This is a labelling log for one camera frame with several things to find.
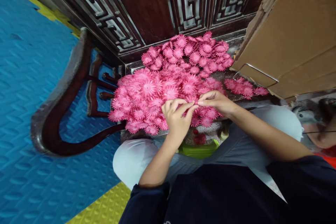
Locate large pile of pink flowers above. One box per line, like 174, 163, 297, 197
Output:
107, 31, 235, 136

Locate blue foam floor mat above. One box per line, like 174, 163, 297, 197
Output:
0, 0, 132, 224

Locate person's legs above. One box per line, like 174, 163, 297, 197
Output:
112, 104, 304, 204

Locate green plastic stool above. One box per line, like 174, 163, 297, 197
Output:
178, 139, 220, 159

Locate dark carved wooden chair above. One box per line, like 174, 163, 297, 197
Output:
30, 0, 266, 158

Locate dark red fabric flowers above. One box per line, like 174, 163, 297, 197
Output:
191, 128, 208, 146

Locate person's body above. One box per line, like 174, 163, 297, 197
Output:
119, 155, 336, 224

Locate person's right hand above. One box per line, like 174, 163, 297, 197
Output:
197, 90, 237, 119

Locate small heap of pink flowers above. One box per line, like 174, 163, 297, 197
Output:
223, 76, 270, 100

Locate metal wire handle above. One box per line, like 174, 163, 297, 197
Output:
235, 63, 279, 88

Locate brown cardboard box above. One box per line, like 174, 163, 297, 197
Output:
232, 0, 336, 104

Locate single pink fabric flower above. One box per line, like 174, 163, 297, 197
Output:
188, 98, 204, 109

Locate person's left hand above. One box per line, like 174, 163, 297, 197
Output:
161, 98, 200, 137

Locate yellow foam floor mat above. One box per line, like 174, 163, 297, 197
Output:
65, 181, 132, 224

